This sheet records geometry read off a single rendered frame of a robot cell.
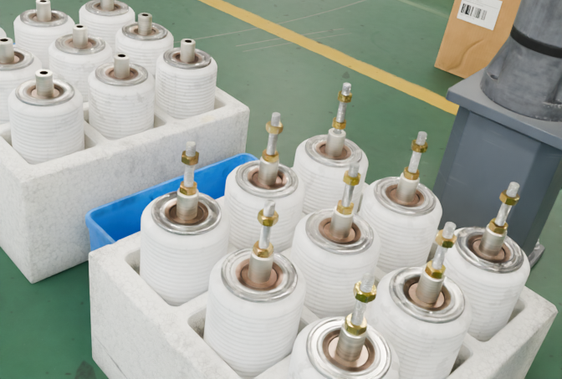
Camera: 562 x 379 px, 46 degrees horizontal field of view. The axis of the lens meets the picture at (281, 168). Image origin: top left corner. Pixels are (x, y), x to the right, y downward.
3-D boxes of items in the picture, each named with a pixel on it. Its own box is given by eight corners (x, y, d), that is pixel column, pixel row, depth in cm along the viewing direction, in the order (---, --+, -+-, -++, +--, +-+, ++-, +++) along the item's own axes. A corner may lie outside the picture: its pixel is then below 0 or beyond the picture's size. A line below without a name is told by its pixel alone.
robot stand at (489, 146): (449, 204, 124) (498, 58, 108) (543, 253, 115) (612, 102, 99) (399, 248, 111) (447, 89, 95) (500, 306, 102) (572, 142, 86)
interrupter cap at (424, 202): (395, 222, 75) (396, 217, 74) (361, 186, 80) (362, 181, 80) (447, 212, 78) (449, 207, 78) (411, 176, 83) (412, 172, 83)
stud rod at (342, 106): (341, 136, 84) (352, 84, 80) (337, 139, 84) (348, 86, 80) (334, 134, 85) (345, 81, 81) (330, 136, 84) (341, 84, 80)
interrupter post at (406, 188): (401, 206, 78) (407, 183, 76) (390, 194, 79) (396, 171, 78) (417, 202, 79) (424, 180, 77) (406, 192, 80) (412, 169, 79)
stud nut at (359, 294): (351, 286, 55) (354, 279, 54) (371, 287, 55) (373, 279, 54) (355, 303, 53) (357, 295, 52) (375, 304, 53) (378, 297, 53)
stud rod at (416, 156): (406, 190, 78) (421, 135, 73) (401, 185, 78) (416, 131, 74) (412, 189, 78) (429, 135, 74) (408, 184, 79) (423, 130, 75)
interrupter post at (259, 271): (262, 289, 63) (266, 263, 61) (242, 279, 64) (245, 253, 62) (275, 276, 65) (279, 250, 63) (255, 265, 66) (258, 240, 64)
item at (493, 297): (406, 381, 79) (446, 268, 69) (407, 323, 87) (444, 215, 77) (485, 400, 78) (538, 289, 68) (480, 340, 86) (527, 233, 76)
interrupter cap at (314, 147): (335, 133, 90) (336, 129, 90) (373, 161, 85) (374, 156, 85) (293, 145, 86) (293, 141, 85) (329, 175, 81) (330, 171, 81)
